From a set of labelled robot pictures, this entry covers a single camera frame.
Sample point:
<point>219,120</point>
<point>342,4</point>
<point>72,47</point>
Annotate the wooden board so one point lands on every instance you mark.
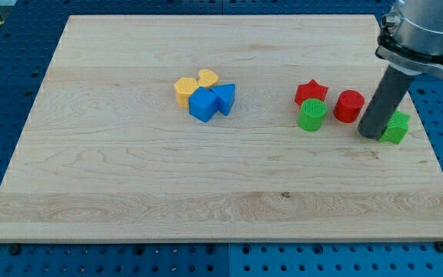
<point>107,155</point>

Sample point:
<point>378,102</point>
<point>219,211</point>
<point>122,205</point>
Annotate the red star block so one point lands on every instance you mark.
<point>312,89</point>

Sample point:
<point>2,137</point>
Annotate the blue triangle block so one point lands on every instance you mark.
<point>226,97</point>

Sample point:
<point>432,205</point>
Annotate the blue cube block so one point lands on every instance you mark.
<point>203,104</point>

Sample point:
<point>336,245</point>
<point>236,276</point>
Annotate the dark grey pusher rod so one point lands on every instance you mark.
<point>387,97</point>

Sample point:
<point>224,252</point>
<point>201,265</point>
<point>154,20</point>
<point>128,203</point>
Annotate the yellow heart block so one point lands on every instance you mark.
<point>207,78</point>

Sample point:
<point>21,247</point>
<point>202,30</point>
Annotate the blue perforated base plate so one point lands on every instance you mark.
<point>28,38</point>

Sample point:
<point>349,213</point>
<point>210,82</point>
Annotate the yellow hexagon block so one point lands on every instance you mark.
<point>184,88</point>

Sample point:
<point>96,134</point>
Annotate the green cylinder block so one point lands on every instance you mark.
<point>312,114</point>

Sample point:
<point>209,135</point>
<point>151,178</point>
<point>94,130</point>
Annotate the green star block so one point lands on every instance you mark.
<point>396,128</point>

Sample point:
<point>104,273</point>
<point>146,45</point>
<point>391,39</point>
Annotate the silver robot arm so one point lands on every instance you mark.
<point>411,40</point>

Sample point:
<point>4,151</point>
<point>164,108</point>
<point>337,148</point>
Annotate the red cylinder block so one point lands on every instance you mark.
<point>348,106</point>

